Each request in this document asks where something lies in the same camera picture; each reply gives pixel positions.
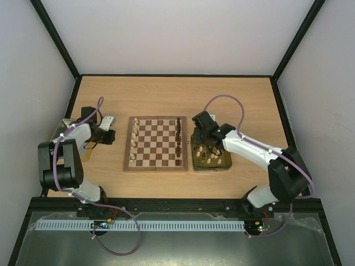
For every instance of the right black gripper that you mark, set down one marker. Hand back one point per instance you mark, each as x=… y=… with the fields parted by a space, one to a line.
x=205 y=137

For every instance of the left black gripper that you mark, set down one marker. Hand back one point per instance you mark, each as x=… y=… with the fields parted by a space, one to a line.
x=110 y=139

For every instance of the gold tin with pieces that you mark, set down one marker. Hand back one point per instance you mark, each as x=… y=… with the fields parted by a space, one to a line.
x=207 y=158

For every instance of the wooden chess board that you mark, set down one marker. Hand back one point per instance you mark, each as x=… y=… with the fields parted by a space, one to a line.
x=156 y=144

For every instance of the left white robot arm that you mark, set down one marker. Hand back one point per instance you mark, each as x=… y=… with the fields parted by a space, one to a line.
x=60 y=159

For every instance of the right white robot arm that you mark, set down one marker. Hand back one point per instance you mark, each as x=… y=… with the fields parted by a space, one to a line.
x=287 y=173

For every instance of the silver tin lid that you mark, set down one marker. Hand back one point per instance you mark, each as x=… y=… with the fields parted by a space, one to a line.
x=69 y=129

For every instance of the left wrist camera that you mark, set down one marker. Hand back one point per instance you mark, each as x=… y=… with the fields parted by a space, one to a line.
x=107 y=122

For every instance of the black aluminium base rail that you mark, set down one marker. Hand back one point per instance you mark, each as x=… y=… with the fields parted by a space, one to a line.
x=229 y=208

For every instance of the white slotted cable duct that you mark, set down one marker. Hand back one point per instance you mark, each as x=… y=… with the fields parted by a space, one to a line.
x=145 y=226

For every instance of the black frame post left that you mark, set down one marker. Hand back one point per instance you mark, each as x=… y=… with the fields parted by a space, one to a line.
x=53 y=33

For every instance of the black frame post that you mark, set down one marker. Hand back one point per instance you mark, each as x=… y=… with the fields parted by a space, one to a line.
x=297 y=39
x=53 y=33

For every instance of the black frame post right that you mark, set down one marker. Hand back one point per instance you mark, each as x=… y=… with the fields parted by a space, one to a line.
x=297 y=39

